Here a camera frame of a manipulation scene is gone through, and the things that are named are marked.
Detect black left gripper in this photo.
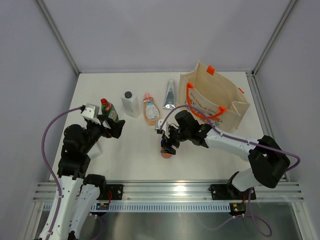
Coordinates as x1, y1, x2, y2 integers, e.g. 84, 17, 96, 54
80, 114, 125, 154

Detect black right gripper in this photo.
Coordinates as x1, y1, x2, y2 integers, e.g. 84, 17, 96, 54
161, 125, 191, 155

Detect orange bottle blue cap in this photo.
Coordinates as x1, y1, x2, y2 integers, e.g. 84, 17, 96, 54
160, 142, 172, 159

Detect green dish soap bottle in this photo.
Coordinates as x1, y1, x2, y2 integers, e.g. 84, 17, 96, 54
100, 98, 119, 121

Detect white bottle black cap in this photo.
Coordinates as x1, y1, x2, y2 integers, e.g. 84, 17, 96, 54
121, 91, 140, 118

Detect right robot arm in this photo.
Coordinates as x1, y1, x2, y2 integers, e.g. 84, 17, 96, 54
155, 110, 290, 200

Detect white box under arm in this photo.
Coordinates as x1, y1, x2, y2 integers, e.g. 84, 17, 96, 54
87, 143, 102, 160

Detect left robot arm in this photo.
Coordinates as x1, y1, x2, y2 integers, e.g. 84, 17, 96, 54
38, 115, 125, 240

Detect pink shampoo bottle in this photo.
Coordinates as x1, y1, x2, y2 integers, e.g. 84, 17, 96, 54
143, 93, 161, 126

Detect silver tube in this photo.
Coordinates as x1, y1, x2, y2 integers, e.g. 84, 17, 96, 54
162, 79, 176, 110

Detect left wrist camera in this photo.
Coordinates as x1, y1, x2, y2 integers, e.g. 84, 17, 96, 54
81, 103, 100, 125

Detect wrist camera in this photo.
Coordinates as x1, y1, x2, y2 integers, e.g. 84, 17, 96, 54
154, 119, 169, 137
81, 103, 100, 125

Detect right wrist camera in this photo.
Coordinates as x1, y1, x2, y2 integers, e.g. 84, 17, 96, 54
154, 119, 169, 137

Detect aluminium rail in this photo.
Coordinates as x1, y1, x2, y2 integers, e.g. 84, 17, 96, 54
32, 180, 305, 203

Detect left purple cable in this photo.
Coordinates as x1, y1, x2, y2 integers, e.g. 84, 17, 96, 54
41, 105, 85, 238

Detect white slotted cable duct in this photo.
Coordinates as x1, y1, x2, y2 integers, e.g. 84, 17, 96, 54
43, 201, 237, 213

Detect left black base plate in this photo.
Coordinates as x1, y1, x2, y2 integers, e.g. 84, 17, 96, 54
97, 184, 124, 201

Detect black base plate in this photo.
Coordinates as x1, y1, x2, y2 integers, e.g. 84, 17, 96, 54
97, 184, 124, 201
208, 183, 257, 201

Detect canvas bag orange handles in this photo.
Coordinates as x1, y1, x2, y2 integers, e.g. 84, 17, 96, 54
176, 61, 250, 133

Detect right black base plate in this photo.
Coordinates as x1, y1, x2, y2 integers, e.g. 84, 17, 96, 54
208, 183, 257, 201

